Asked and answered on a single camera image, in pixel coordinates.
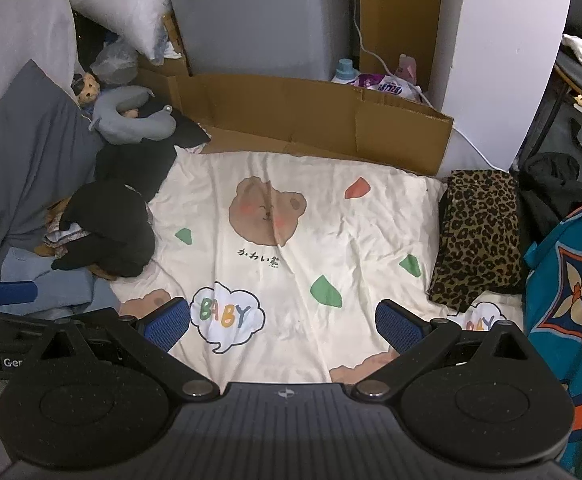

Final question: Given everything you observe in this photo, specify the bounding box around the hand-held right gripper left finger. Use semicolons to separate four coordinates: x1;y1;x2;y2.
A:
35;297;220;403

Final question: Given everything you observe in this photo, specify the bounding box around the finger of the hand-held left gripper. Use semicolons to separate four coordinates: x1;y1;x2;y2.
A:
0;281;40;307

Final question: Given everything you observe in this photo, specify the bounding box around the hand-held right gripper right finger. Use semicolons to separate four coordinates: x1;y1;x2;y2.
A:
353;299;530;403

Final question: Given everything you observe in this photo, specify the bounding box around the leopard print garment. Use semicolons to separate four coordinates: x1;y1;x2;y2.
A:
427;170;524;313

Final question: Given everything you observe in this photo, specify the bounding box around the light blue garment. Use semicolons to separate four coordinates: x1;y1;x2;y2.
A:
0;246;122;322

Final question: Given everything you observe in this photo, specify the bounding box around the bundled black garment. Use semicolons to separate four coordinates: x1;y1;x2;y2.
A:
52;179;158;282

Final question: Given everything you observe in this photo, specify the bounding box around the cream bear print blanket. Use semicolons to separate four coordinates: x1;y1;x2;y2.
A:
111;150;526;391

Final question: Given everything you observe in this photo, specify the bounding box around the teal patterned cloth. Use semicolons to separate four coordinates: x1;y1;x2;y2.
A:
523;202;582;466

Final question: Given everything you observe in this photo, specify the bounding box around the black cloth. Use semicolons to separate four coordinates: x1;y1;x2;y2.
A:
95;110;212;197

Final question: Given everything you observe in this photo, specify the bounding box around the dark grey garment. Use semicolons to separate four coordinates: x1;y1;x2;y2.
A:
518;152;582;242

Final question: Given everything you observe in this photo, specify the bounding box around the grey neck pillow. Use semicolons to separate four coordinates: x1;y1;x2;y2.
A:
89;85;178;147

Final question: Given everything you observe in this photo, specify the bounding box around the small teddy bear doll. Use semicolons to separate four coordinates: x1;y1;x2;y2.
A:
72;72;102;112

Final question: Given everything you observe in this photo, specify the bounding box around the purple white refill pouch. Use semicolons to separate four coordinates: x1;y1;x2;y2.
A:
355;72;422;102

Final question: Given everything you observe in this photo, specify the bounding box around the flat cardboard box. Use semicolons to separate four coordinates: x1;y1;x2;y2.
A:
136;55;455;177

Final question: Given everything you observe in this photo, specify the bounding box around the clear plastic bag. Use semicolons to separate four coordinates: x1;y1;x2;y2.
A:
90;41;140;84

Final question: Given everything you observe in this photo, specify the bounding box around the pink bottle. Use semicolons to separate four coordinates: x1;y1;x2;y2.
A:
396;53;420;82

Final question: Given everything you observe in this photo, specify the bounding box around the detergent bottle blue cap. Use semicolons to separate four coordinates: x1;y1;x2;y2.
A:
331;58;360;85

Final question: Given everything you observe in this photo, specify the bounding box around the white pillow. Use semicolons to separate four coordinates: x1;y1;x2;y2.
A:
63;0;172;64

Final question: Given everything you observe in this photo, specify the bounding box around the tall cardboard box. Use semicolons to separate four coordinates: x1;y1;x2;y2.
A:
358;0;445;92

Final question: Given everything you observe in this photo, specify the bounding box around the grey cabinet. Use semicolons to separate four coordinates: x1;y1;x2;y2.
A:
162;0;358;82

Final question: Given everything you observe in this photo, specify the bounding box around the white cable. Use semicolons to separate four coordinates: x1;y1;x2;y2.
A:
350;0;510;172

